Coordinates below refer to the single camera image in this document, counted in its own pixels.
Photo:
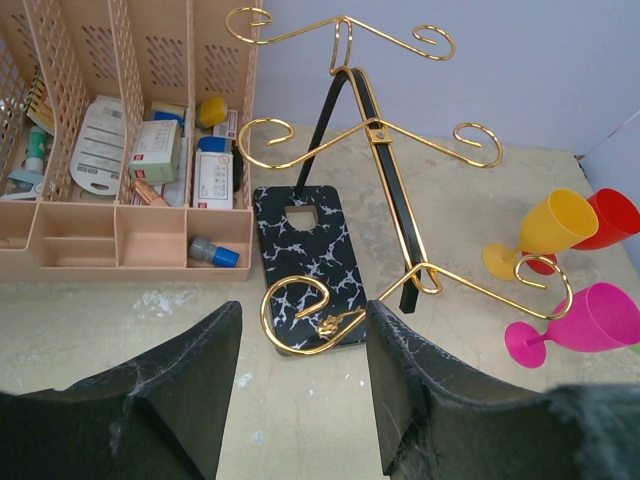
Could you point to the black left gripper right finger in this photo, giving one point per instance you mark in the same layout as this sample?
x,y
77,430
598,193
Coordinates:
x,y
440,418

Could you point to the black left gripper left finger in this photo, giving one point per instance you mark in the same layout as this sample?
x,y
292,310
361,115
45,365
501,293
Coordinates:
x,y
160,415

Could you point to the pink plastic wine glass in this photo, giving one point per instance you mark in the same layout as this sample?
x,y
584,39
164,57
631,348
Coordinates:
x,y
602,317

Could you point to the yellow plastic wine glass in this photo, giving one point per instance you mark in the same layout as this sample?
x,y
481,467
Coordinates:
x,y
558,222

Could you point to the red plastic wine glass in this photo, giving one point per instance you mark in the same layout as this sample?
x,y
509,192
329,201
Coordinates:
x,y
618,220

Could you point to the blue grey cylinder stamp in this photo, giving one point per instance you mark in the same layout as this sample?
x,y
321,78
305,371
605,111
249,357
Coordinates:
x,y
201,249

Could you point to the copper tube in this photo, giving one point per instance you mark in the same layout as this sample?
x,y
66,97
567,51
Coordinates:
x,y
147,194

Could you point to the white blue capped box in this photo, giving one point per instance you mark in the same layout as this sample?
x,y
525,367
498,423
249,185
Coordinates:
x,y
213,180

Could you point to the white hang tag card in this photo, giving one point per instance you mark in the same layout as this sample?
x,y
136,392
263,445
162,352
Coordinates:
x,y
95,164

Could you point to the white green box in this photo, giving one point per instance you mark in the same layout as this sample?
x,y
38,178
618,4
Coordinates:
x,y
156,151

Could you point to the green white tube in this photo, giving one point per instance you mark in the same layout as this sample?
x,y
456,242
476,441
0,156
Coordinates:
x,y
38,147

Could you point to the peach plastic file organizer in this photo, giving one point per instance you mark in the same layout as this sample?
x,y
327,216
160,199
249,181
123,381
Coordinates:
x,y
174,52

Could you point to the yellow stamp block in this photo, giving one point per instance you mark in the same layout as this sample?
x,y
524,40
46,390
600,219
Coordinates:
x,y
211,112

